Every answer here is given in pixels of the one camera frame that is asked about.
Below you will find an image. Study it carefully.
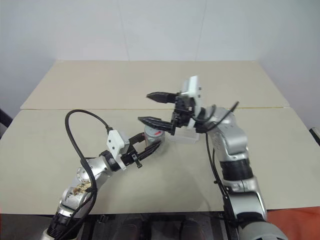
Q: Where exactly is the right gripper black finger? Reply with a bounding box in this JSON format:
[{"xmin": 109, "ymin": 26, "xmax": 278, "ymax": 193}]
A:
[
  {"xmin": 137, "ymin": 116, "xmax": 177, "ymax": 136},
  {"xmin": 145, "ymin": 91, "xmax": 180, "ymax": 105}
]

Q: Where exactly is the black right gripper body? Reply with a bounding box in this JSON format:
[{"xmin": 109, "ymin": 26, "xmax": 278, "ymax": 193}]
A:
[{"xmin": 171, "ymin": 93, "xmax": 198, "ymax": 129}]

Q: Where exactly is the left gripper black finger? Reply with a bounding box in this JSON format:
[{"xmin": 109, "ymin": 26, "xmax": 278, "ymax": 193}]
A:
[
  {"xmin": 128, "ymin": 133, "xmax": 147, "ymax": 146},
  {"xmin": 136, "ymin": 139, "xmax": 163, "ymax": 162}
]

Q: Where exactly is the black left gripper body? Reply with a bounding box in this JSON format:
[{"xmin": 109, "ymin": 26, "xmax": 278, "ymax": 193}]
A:
[{"xmin": 120, "ymin": 141, "xmax": 144, "ymax": 170}]

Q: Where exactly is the clear plastic box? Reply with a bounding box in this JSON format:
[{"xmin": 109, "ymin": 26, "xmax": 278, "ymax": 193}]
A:
[{"xmin": 167, "ymin": 124, "xmax": 201, "ymax": 146}]

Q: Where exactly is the black chair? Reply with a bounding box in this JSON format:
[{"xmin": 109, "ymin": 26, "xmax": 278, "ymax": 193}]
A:
[{"xmin": 0, "ymin": 107, "xmax": 13, "ymax": 138}]

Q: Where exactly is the black and white chair part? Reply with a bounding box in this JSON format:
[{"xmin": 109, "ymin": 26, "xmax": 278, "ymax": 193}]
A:
[{"xmin": 309, "ymin": 126, "xmax": 320, "ymax": 146}]

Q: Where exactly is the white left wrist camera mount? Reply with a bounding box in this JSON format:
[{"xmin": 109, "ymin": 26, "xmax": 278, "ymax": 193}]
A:
[{"xmin": 106, "ymin": 128, "xmax": 131, "ymax": 170}]

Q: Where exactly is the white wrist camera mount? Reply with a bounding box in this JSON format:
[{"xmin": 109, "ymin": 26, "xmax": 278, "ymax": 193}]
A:
[
  {"xmin": 179, "ymin": 75, "xmax": 203, "ymax": 129},
  {"xmin": 106, "ymin": 128, "xmax": 131, "ymax": 170}
]

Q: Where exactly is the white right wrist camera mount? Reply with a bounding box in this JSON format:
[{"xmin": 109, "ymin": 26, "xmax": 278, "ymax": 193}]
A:
[{"xmin": 179, "ymin": 75, "xmax": 203, "ymax": 129}]

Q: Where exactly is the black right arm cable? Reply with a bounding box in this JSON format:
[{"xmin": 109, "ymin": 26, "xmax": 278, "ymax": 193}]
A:
[{"xmin": 198, "ymin": 100, "xmax": 241, "ymax": 227}]

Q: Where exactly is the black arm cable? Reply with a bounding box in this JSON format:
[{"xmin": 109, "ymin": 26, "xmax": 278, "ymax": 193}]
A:
[
  {"xmin": 64, "ymin": 109, "xmax": 113, "ymax": 235},
  {"xmin": 198, "ymin": 100, "xmax": 241, "ymax": 227}
]

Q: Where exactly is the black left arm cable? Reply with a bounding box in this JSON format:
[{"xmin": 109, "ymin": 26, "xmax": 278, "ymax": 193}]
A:
[{"xmin": 64, "ymin": 109, "xmax": 113, "ymax": 235}]

